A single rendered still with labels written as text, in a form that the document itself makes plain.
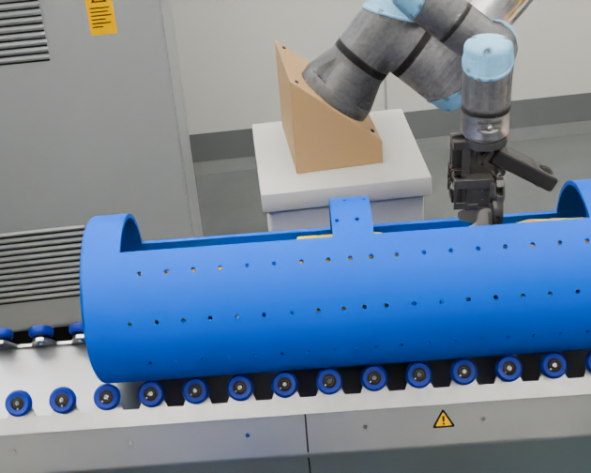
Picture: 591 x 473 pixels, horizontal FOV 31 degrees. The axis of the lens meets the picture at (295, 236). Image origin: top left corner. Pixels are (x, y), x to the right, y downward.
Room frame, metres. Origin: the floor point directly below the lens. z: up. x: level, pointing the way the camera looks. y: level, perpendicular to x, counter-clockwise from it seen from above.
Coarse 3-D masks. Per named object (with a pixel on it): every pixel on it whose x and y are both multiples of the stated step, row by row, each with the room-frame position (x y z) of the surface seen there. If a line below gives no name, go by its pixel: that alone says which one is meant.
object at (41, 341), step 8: (40, 336) 1.60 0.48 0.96; (80, 336) 1.59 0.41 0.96; (0, 344) 1.59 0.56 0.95; (8, 344) 1.60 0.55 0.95; (16, 344) 1.61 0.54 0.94; (24, 344) 1.61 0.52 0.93; (32, 344) 1.60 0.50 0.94; (40, 344) 1.59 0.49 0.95; (48, 344) 1.61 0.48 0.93; (56, 344) 1.61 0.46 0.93
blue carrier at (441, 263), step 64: (576, 192) 1.60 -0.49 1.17; (128, 256) 1.43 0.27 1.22; (192, 256) 1.42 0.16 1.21; (256, 256) 1.41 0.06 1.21; (320, 256) 1.41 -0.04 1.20; (384, 256) 1.40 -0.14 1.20; (448, 256) 1.39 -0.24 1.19; (512, 256) 1.38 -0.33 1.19; (576, 256) 1.37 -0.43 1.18; (128, 320) 1.37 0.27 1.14; (192, 320) 1.36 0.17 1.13; (256, 320) 1.36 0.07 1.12; (320, 320) 1.36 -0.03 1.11; (384, 320) 1.35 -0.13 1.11; (448, 320) 1.35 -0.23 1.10; (512, 320) 1.35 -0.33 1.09; (576, 320) 1.34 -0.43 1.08
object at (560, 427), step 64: (0, 384) 1.51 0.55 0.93; (64, 384) 1.49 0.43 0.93; (128, 384) 1.48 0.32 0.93; (256, 384) 1.45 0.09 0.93; (448, 384) 1.40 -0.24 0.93; (0, 448) 1.38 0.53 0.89; (64, 448) 1.38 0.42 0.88; (128, 448) 1.37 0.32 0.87; (192, 448) 1.37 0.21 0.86; (256, 448) 1.36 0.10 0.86; (320, 448) 1.36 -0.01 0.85; (384, 448) 1.35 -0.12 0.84; (448, 448) 1.35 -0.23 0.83; (512, 448) 1.35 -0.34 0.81; (576, 448) 1.36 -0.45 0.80
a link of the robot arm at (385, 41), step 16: (368, 0) 1.90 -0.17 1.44; (384, 0) 1.86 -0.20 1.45; (368, 16) 1.87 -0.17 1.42; (384, 16) 1.85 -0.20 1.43; (400, 16) 1.84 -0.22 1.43; (352, 32) 1.87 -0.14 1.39; (368, 32) 1.85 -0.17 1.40; (384, 32) 1.84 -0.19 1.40; (400, 32) 1.84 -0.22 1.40; (416, 32) 1.84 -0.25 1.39; (352, 48) 1.85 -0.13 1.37; (368, 48) 1.84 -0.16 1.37; (384, 48) 1.84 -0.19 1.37; (400, 48) 1.83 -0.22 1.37; (416, 48) 1.83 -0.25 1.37; (368, 64) 1.83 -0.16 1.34; (384, 64) 1.84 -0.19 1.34; (400, 64) 1.83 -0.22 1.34
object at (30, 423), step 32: (512, 384) 1.38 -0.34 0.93; (544, 384) 1.38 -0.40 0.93; (576, 384) 1.37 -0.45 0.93; (32, 416) 1.40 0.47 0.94; (64, 416) 1.40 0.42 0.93; (96, 416) 1.39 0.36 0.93; (128, 416) 1.39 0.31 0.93; (160, 416) 1.39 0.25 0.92; (192, 416) 1.38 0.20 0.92; (224, 416) 1.38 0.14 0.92; (256, 416) 1.38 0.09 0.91
